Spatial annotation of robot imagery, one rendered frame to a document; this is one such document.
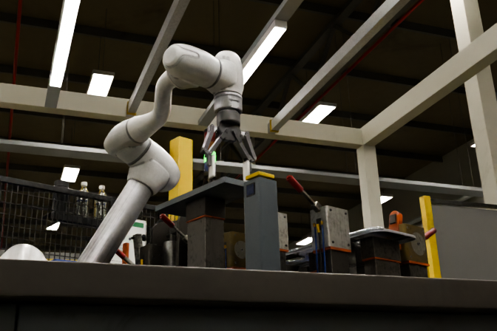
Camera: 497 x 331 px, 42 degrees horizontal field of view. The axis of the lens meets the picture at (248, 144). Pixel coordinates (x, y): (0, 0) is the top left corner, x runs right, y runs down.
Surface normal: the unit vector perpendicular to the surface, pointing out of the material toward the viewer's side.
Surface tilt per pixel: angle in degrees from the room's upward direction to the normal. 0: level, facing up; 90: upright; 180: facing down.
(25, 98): 90
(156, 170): 103
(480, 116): 90
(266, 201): 90
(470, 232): 90
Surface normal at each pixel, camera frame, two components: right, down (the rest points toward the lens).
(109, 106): 0.35, -0.36
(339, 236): 0.65, -0.30
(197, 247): -0.76, -0.22
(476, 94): -0.94, -0.11
